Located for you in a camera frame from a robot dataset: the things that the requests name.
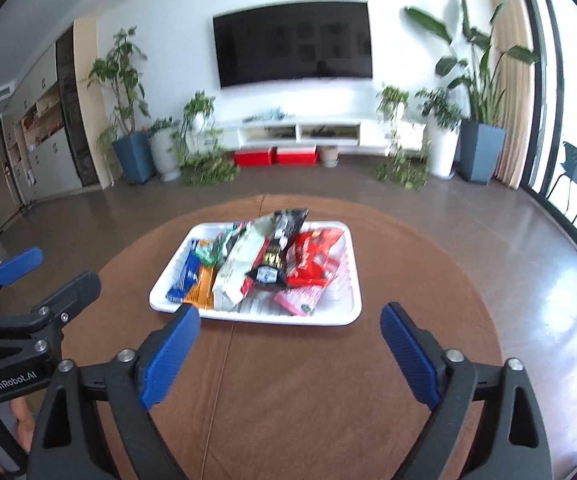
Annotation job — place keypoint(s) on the black snack packet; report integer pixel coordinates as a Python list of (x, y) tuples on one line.
[(278, 250)]

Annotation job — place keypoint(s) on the grey wall cabinet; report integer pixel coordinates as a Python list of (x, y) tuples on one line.
[(48, 160)]

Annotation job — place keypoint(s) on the orange long snack packet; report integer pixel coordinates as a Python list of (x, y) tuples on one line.
[(201, 290)]

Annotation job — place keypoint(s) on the red storage box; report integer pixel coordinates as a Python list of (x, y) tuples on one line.
[(296, 155), (254, 157)]

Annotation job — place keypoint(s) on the light blue snack packet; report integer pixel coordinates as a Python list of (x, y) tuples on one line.
[(196, 249)]

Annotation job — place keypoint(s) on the white plastic tray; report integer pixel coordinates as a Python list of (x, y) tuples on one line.
[(338, 310)]

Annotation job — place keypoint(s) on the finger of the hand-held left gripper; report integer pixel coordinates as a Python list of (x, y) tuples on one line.
[(76, 292), (18, 264)]

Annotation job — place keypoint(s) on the round brown table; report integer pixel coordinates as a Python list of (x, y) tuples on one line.
[(293, 400)]

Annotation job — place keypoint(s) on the empty beige flower pot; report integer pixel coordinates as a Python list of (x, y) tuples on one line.
[(329, 156)]

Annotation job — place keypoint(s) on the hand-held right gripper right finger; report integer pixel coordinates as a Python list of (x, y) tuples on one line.
[(411, 355)]

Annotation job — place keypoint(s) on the sliding glass door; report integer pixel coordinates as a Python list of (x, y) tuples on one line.
[(541, 110)]

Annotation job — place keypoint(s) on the long blue snack packet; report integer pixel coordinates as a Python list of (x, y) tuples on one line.
[(183, 280)]

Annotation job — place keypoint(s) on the person's left hand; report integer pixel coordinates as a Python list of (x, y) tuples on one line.
[(23, 425)]

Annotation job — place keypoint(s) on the large red snack packet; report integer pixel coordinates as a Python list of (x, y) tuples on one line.
[(313, 255)]

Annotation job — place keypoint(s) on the black balcony chair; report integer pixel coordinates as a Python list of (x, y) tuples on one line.
[(576, 170)]

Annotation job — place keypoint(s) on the large white snack packet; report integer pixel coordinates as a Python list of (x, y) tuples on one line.
[(238, 270)]

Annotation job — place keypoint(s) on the green snack packet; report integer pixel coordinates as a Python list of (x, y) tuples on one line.
[(218, 245)]

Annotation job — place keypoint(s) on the wall-mounted black television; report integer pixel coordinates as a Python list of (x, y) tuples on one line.
[(293, 42)]

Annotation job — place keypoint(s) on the small plant in ribbed pot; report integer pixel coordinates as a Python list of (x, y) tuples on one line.
[(166, 157)]

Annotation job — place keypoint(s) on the broad-leaf plant in blue pot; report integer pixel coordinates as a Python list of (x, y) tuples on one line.
[(481, 152)]

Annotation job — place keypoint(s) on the white television cabinet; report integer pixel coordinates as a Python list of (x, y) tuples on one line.
[(368, 132)]

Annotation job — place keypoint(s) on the beige curtain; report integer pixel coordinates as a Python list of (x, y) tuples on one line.
[(511, 100)]

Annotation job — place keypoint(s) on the pink snack packet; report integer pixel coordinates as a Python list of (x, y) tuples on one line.
[(298, 300)]

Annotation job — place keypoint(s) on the trailing pothos in white pot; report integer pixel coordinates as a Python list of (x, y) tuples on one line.
[(198, 110)]

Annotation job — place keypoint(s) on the leafy tree in blue pot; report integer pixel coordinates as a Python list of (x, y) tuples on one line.
[(133, 160)]

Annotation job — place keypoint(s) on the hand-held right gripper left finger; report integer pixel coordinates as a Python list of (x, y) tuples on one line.
[(171, 355)]

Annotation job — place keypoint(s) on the bushy plant in white pot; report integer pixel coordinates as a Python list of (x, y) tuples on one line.
[(441, 152)]

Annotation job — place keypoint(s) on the trailing vine plant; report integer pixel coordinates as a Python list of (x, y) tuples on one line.
[(391, 105)]

